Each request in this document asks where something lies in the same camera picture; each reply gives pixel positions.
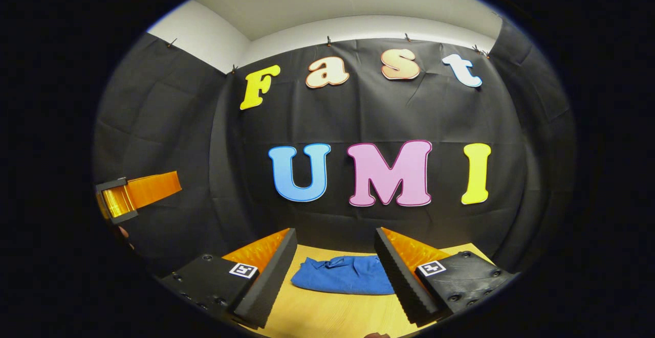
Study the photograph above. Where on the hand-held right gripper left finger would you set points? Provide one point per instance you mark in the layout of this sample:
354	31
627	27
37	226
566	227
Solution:
268	282

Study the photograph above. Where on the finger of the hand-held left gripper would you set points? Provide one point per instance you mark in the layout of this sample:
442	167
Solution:
148	189

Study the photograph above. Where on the blue button shirt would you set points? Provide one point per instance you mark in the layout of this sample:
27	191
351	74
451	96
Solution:
343	276

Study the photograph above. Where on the row of backdrop clips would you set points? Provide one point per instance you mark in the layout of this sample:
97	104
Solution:
328	40

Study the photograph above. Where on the black backdrop cloth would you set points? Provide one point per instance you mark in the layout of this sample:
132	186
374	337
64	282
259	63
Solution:
384	113

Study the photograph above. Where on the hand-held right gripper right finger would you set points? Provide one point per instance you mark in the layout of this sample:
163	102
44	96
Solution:
399	276

